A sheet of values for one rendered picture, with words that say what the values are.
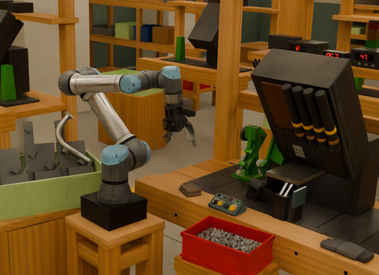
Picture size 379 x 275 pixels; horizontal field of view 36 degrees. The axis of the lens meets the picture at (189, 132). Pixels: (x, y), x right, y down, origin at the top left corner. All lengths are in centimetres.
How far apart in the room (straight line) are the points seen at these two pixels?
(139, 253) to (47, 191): 55
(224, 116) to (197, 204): 74
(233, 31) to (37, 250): 151
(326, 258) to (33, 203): 136
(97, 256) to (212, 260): 53
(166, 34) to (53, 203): 587
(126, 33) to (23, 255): 650
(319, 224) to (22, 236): 135
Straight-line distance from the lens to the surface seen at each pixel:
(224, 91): 323
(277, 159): 264
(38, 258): 295
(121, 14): 1138
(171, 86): 242
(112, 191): 254
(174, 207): 280
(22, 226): 284
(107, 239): 247
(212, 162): 331
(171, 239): 438
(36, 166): 308
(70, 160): 312
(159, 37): 859
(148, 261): 269
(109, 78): 246
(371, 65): 264
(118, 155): 249
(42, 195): 285
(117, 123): 265
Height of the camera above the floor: 194
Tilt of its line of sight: 16 degrees down
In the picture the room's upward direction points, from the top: 2 degrees clockwise
